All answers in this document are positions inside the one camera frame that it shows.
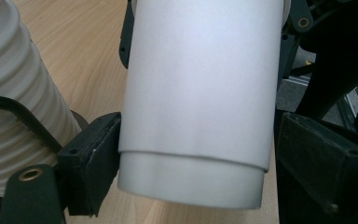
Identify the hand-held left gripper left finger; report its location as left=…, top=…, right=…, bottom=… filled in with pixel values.
left=55, top=111, right=123, bottom=218

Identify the white paper cup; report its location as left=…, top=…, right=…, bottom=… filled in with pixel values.
left=117, top=150, right=266, bottom=210
left=117, top=0, right=285, bottom=173

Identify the aluminium floor rail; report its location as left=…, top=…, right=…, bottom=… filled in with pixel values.
left=282, top=74, right=312, bottom=88

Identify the stack of white paper cups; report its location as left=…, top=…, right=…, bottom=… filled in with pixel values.
left=0, top=0, right=84, bottom=199

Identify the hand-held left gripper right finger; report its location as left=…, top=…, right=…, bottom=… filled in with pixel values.
left=274, top=111, right=358, bottom=224

